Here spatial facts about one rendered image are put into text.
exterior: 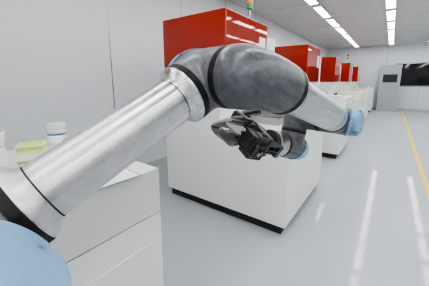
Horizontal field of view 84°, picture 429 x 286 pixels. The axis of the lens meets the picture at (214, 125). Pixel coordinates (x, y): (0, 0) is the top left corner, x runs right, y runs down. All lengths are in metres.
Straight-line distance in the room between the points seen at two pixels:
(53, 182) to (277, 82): 0.33
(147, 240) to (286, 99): 0.63
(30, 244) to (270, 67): 0.36
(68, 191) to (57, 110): 2.53
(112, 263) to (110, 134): 0.50
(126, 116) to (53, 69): 2.50
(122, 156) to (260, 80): 0.23
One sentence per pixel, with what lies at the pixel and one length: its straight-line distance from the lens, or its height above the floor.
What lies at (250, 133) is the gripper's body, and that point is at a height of 1.10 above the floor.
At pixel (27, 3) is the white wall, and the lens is 2.89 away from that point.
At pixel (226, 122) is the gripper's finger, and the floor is 1.13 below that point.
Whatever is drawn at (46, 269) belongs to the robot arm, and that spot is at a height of 1.07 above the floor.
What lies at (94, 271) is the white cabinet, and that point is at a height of 0.75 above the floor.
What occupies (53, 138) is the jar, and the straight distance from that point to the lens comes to 1.18.
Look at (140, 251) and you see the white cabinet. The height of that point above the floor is 0.72.
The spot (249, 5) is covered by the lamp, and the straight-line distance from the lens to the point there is 2.84.
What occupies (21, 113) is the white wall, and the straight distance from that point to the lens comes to 2.78.
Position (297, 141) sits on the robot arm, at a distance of 0.76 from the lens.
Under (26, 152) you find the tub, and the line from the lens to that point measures 0.97.
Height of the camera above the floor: 1.23
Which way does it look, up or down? 10 degrees down
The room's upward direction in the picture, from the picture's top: straight up
